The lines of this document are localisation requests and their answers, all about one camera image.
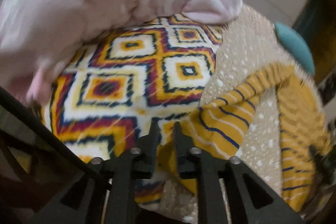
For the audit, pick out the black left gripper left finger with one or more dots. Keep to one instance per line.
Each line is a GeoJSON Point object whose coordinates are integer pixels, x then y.
{"type": "Point", "coordinates": [105, 192]}

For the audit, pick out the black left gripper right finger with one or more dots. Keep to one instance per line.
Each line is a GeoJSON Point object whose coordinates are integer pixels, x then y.
{"type": "Point", "coordinates": [228, 190]}

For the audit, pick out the yellow striped knit garment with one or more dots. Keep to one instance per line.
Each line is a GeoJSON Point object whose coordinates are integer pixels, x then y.
{"type": "Point", "coordinates": [220, 126]}

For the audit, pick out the geometric patterned blanket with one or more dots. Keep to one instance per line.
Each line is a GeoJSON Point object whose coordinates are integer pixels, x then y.
{"type": "Point", "coordinates": [111, 91]}

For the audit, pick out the teal pillow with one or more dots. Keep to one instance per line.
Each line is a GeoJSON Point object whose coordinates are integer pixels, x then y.
{"type": "Point", "coordinates": [294, 43]}

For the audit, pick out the beige dotted quilt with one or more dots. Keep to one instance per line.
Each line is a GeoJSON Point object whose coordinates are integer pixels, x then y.
{"type": "Point", "coordinates": [249, 43]}

